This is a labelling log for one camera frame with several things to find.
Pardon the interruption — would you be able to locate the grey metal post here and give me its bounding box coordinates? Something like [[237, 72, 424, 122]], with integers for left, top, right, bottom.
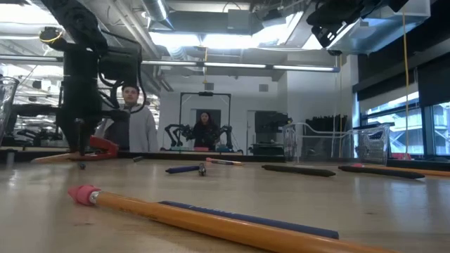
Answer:
[[4, 148, 16, 169]]

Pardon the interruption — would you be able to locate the blue pen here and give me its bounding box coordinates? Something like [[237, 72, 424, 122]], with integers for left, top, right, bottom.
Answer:
[[158, 200, 340, 240]]

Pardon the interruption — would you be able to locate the black table frame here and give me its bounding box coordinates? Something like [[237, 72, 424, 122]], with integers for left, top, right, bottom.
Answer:
[[0, 149, 450, 172]]

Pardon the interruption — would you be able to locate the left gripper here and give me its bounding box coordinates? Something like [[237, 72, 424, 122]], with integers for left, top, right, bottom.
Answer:
[[56, 82, 131, 156]]

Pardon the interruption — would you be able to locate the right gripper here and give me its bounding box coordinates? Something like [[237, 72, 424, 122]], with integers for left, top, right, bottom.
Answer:
[[305, 0, 373, 27]]

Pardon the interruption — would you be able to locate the wire mesh basket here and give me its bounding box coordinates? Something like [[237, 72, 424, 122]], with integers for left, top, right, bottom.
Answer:
[[356, 124, 391, 165]]

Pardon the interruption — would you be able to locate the black cabinet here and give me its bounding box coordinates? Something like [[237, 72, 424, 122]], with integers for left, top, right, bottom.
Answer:
[[254, 110, 293, 134]]

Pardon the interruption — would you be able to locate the yellow pencil pink eraser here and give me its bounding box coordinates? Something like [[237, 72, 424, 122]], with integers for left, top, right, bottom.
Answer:
[[67, 184, 401, 253], [350, 162, 450, 178], [30, 150, 84, 164], [205, 157, 244, 167]]

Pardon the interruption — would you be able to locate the black camera gantry frame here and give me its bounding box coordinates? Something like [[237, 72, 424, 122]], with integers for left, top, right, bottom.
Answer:
[[179, 91, 233, 152]]

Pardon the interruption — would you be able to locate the long ceiling light bar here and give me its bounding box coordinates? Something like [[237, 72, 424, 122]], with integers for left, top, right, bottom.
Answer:
[[0, 54, 341, 74]]

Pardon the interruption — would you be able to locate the black stacked equipment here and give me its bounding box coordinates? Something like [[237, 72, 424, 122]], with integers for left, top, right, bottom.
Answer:
[[304, 114, 349, 134]]

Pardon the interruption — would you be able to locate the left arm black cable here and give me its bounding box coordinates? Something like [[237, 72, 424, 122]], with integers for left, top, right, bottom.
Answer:
[[98, 30, 147, 115]]

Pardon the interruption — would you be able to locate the round metal air duct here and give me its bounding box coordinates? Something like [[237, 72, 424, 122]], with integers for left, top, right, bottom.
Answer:
[[140, 0, 170, 22]]

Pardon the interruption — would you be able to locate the black window blind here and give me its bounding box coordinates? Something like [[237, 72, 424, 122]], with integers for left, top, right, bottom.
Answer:
[[416, 62, 450, 108]]

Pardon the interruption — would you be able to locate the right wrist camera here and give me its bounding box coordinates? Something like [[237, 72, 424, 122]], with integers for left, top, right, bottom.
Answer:
[[311, 22, 352, 49]]

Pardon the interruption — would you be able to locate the low black box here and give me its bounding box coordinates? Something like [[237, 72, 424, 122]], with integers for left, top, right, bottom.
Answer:
[[250, 142, 285, 157]]

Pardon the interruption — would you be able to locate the person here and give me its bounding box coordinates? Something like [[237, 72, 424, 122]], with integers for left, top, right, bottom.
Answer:
[[192, 111, 219, 150], [94, 84, 160, 154]]

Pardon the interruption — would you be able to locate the grey ceiling unit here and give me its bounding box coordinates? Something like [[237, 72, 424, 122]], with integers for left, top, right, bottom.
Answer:
[[226, 8, 252, 31]]

